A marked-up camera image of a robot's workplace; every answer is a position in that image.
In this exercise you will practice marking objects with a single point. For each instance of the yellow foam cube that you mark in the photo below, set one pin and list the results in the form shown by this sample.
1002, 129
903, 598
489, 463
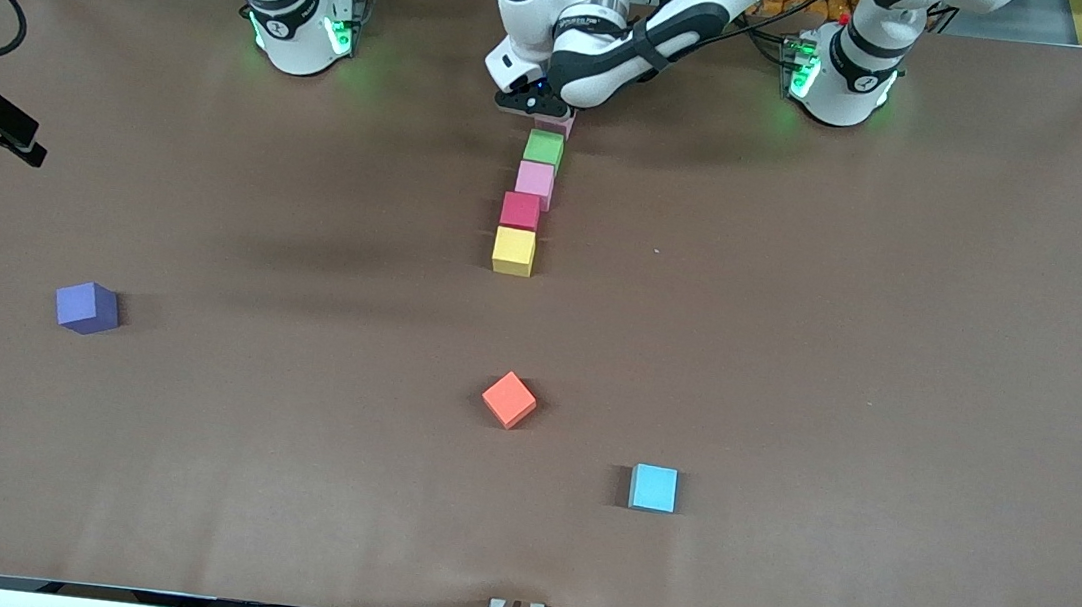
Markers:
513, 248

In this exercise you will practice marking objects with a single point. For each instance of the red foam cube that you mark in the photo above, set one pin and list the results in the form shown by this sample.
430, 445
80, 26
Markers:
520, 211

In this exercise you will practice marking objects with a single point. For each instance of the pink foam cube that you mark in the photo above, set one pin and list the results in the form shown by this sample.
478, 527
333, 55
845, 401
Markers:
534, 180
559, 128

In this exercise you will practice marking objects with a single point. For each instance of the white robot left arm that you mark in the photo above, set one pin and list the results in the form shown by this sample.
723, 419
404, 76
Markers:
541, 17

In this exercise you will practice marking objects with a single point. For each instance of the purple foam cube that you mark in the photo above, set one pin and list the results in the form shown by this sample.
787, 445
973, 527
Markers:
86, 306

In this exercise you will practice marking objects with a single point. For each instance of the green foam cube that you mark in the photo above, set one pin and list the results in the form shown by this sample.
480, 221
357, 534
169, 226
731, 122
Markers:
543, 148

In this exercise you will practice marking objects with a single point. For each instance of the orange foam cube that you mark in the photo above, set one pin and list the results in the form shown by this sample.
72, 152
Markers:
509, 399

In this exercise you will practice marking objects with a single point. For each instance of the light blue foam cube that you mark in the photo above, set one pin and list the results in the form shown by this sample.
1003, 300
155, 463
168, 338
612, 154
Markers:
654, 487

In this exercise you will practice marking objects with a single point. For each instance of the brown table cover sheet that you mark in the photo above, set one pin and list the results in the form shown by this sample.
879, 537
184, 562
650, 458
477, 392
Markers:
774, 569

